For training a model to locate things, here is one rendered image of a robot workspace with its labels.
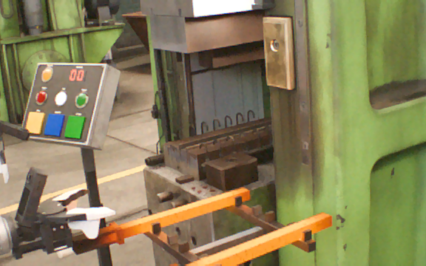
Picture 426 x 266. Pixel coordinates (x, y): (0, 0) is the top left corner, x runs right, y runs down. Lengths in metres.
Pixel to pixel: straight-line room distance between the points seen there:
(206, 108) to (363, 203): 0.68
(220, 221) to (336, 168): 0.34
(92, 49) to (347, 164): 5.66
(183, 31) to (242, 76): 0.48
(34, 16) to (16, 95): 0.84
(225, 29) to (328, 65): 0.38
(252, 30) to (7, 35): 4.82
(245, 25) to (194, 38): 0.17
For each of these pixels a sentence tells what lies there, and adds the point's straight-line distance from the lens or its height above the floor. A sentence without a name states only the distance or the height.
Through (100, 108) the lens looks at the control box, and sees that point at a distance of 2.00.
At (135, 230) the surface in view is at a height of 0.97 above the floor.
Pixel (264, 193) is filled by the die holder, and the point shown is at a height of 0.89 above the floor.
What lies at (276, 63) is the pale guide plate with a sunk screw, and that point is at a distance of 1.46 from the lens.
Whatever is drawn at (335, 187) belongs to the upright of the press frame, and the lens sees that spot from 1.44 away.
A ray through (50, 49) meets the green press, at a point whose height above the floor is 0.77.
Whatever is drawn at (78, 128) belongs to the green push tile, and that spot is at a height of 1.01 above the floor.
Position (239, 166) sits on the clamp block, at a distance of 1.57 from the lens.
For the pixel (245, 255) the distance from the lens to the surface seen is 1.12.
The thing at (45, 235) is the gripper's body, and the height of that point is 1.02.
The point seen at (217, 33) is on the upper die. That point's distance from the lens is 1.62.
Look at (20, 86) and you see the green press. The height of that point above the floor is 0.44.
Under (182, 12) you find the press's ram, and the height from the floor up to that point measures 1.38.
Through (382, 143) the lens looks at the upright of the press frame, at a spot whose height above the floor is 1.04.
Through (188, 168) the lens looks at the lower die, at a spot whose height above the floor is 0.94.
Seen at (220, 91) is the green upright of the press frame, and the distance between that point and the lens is 1.96.
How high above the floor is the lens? 1.49
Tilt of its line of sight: 16 degrees down
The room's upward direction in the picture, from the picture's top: 5 degrees counter-clockwise
